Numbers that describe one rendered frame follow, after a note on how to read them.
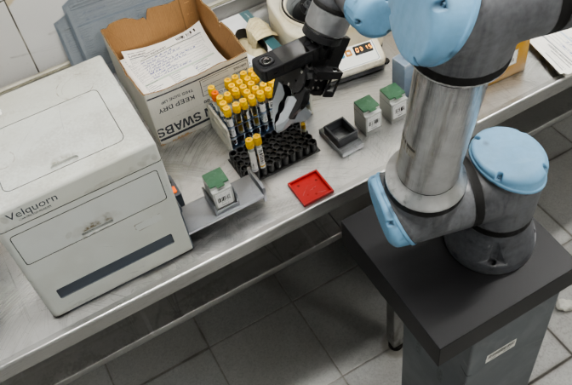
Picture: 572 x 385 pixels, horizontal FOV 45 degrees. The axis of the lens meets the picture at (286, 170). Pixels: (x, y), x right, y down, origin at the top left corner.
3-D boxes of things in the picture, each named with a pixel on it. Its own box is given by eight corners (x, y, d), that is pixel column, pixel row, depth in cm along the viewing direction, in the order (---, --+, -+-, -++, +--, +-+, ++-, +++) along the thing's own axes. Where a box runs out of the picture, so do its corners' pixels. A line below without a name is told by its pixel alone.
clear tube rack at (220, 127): (231, 153, 148) (225, 129, 143) (212, 127, 154) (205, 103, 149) (313, 114, 153) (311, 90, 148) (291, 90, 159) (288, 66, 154)
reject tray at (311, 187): (304, 207, 136) (304, 204, 136) (288, 186, 140) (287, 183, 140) (334, 192, 138) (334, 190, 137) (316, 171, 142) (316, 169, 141)
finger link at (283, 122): (305, 140, 130) (323, 99, 125) (279, 141, 127) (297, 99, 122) (296, 130, 132) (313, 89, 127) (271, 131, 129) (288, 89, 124)
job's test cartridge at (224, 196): (218, 213, 132) (211, 192, 128) (207, 198, 135) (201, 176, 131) (236, 204, 133) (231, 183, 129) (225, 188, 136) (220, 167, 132)
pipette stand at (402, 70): (408, 105, 152) (409, 70, 145) (387, 89, 156) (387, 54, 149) (442, 84, 155) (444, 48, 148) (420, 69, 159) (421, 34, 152)
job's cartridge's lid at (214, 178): (212, 192, 128) (211, 191, 127) (201, 176, 131) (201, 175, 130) (231, 183, 129) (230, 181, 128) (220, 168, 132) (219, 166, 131)
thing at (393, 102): (391, 124, 149) (391, 101, 144) (379, 112, 152) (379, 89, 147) (407, 117, 150) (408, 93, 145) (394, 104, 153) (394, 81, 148)
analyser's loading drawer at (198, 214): (172, 248, 130) (165, 232, 127) (159, 225, 135) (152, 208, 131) (267, 200, 136) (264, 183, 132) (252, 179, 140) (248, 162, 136)
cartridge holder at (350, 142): (342, 158, 144) (341, 146, 141) (318, 134, 149) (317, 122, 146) (363, 146, 145) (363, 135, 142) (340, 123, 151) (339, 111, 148)
